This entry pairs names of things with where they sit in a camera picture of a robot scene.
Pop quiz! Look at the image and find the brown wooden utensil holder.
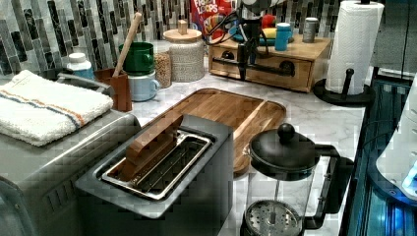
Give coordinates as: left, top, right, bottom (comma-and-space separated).
94, 69, 132, 112

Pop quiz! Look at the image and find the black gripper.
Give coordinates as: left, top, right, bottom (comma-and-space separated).
237, 18, 262, 81

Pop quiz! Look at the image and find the paper towel roll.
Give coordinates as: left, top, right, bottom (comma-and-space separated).
326, 0, 385, 95

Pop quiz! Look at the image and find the white striped towel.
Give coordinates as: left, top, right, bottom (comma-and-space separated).
0, 70, 113, 147

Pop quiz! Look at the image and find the wooden spoon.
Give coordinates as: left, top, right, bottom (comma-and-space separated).
113, 12, 142, 77

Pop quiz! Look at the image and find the light blue mug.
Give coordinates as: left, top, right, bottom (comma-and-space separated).
128, 72, 160, 102

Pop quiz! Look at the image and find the wooden toast slice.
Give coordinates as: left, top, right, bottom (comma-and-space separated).
119, 111, 183, 181

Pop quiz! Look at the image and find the red apple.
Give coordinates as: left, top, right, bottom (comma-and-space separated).
262, 14, 276, 29

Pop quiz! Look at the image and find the white capped blue bottle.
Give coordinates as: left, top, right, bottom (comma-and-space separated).
67, 52, 94, 80

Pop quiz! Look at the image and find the black paper towel holder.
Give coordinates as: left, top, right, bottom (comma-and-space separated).
313, 68, 376, 107

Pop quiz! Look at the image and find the stainless steel toaster oven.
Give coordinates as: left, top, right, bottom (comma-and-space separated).
1, 74, 140, 236

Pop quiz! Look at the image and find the glass jar of grains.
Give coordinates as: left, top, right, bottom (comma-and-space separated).
154, 52, 171, 89

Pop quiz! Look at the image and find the froot loops cereal box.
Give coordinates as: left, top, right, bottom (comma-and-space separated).
190, 0, 233, 38

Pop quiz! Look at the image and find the blue shaker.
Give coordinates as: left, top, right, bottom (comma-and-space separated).
274, 23, 292, 51

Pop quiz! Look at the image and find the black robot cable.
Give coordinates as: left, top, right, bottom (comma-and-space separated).
205, 9, 270, 57

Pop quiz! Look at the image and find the green cup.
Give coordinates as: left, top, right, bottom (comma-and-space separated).
122, 41, 154, 76

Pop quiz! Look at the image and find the glass french press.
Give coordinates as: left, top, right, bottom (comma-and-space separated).
240, 123, 354, 236

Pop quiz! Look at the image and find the grey shaker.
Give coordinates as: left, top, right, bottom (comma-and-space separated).
302, 17, 319, 43

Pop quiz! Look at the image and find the black drawer handle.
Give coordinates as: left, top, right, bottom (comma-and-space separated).
211, 51, 295, 77

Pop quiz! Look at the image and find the wooden serving tray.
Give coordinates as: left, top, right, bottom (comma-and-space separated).
146, 88, 286, 176

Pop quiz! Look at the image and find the ceramic jar with wooden lid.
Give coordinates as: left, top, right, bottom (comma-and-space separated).
163, 20, 205, 83

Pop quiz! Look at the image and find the wooden drawer box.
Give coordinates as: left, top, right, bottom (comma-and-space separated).
208, 34, 331, 92

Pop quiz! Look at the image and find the black slot toaster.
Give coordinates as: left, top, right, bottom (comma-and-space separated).
76, 115, 234, 236

